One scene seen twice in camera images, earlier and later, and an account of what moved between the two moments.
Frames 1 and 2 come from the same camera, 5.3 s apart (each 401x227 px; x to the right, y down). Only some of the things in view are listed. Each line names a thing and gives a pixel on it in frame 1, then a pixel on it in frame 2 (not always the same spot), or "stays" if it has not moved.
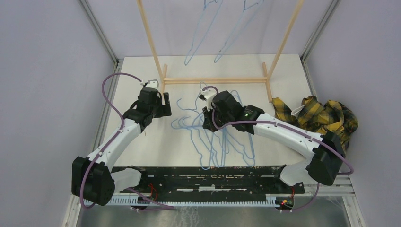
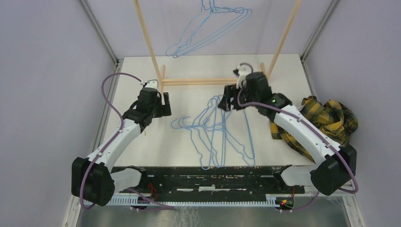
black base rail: (216, 183) stays
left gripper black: (166, 104) stays
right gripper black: (208, 122) -> (231, 95)
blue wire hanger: (248, 14) -> (212, 20)
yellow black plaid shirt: (332, 117) stays
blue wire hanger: (195, 109) -> (212, 20)
